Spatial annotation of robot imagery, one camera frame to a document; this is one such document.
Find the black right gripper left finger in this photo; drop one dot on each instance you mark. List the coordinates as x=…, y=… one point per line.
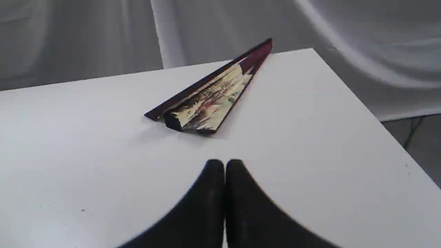
x=197, y=221

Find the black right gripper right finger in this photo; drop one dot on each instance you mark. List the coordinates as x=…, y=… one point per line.
x=254, y=221

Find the painted paper folding fan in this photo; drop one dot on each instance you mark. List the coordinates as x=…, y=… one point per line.
x=203, y=106

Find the white backdrop curtain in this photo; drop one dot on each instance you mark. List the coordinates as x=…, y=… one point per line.
x=386, y=51

